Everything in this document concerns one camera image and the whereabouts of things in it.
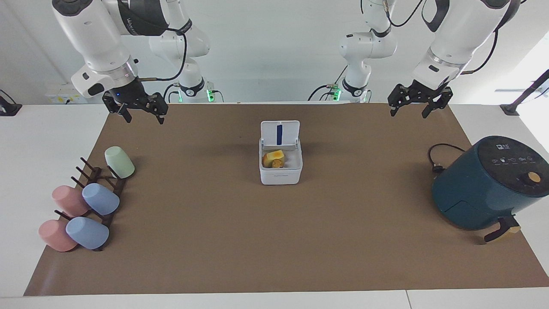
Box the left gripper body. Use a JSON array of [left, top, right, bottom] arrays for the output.
[[407, 79, 446, 103]]

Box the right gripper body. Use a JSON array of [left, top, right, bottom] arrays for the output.
[[109, 79, 151, 108]]

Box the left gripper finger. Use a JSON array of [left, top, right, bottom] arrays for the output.
[[421, 87, 454, 120], [387, 84, 414, 118]]

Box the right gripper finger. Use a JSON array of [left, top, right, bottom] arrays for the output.
[[144, 94, 169, 126], [102, 94, 133, 124]]

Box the white lidded trash can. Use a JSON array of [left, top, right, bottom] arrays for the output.
[[259, 120, 304, 186]]

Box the white power strip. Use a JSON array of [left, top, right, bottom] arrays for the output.
[[45, 87, 85, 105]]

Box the green plastic cup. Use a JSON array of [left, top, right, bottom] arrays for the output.
[[105, 146, 136, 179]]

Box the black stand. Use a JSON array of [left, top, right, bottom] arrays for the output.
[[499, 69, 549, 116], [0, 89, 23, 117]]

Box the brown wooden cup rack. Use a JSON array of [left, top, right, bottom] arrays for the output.
[[54, 157, 128, 252]]

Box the blue plastic cup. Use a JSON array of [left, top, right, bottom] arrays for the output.
[[65, 216, 110, 251], [81, 183, 121, 216]]

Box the teal air fryer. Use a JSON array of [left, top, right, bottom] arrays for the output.
[[431, 135, 549, 244]]

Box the pink plastic cup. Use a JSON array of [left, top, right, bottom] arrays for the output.
[[38, 219, 78, 253], [52, 185, 91, 218]]

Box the yellow food scrap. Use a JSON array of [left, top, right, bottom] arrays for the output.
[[262, 149, 287, 169]]

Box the black power cable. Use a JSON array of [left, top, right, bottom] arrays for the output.
[[427, 143, 467, 174]]

